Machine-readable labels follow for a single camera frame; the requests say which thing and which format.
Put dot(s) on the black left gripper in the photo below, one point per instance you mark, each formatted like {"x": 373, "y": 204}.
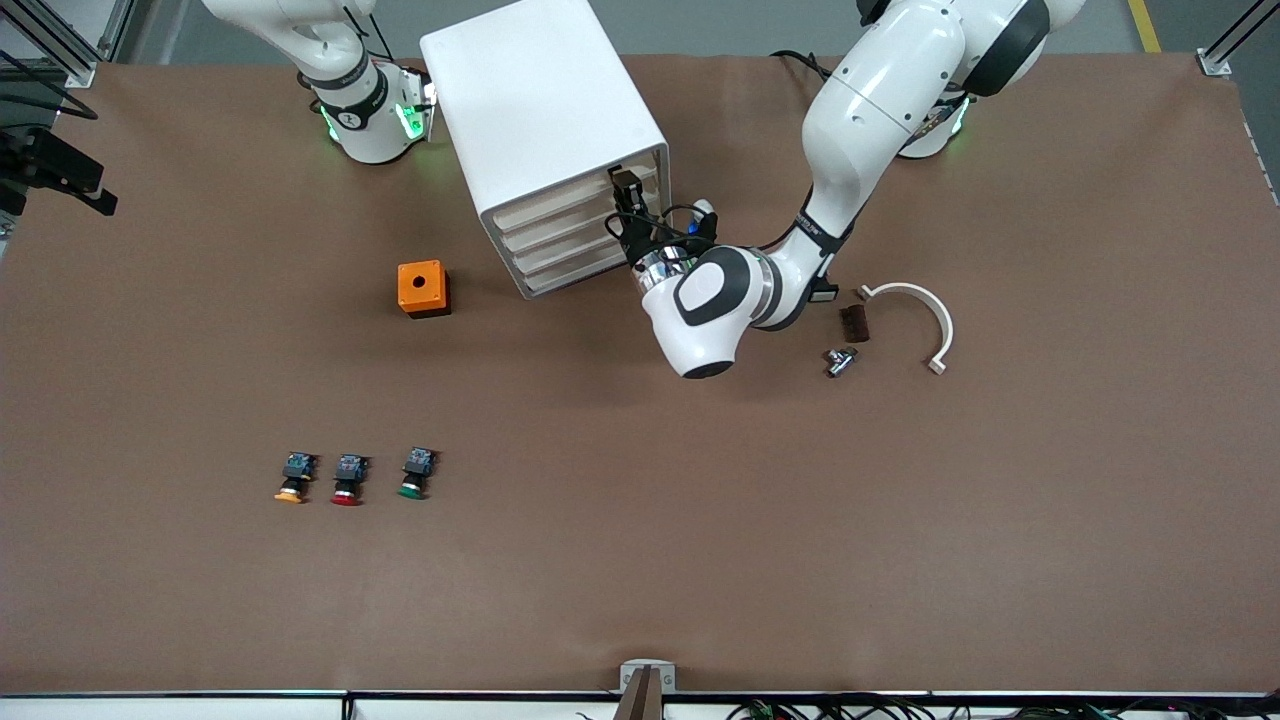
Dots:
{"x": 640, "y": 238}

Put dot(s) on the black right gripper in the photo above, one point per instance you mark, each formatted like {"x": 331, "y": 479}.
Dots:
{"x": 61, "y": 163}

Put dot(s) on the beige cabinet drawer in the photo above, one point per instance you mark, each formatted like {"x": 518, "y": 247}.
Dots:
{"x": 570, "y": 247}
{"x": 560, "y": 202}
{"x": 565, "y": 224}
{"x": 580, "y": 268}

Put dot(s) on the yellow mushroom push button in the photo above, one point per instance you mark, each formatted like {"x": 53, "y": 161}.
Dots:
{"x": 296, "y": 470}

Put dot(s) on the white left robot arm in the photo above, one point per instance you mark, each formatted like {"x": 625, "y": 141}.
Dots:
{"x": 870, "y": 100}

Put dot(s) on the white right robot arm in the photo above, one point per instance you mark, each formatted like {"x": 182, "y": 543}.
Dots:
{"x": 375, "y": 135}

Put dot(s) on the white drawer cabinet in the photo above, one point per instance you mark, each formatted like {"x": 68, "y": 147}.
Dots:
{"x": 540, "y": 100}

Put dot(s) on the orange push button box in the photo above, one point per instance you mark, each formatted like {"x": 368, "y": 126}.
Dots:
{"x": 430, "y": 292}

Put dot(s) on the green mushroom push button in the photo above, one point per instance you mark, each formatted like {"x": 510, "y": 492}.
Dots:
{"x": 415, "y": 468}

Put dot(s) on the red mushroom push button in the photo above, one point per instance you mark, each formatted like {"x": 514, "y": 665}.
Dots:
{"x": 348, "y": 472}

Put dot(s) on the brown terminal block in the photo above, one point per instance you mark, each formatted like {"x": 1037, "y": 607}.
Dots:
{"x": 857, "y": 324}

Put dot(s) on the aluminium frame post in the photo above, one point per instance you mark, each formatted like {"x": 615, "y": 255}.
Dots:
{"x": 80, "y": 72}
{"x": 1212, "y": 63}

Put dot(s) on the black white rectangular switch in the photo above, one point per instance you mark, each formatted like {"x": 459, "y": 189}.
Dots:
{"x": 828, "y": 294}

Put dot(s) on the silver metal key switch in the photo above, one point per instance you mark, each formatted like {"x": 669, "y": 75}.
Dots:
{"x": 840, "y": 362}

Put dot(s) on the white curved plastic bracket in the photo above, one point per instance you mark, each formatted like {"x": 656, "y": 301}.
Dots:
{"x": 945, "y": 325}

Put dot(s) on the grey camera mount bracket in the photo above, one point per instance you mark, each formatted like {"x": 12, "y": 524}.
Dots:
{"x": 647, "y": 675}

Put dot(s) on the white table edge rail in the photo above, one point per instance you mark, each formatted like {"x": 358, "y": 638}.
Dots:
{"x": 200, "y": 708}

